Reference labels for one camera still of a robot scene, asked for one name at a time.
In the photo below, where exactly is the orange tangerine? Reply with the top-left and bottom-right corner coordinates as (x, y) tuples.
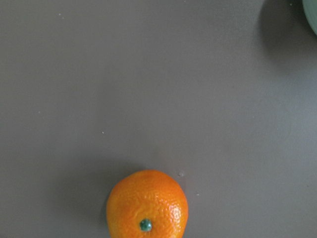
(106, 170), (189, 238)

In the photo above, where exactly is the green bowl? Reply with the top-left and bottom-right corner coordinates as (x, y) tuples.
(302, 0), (317, 34)

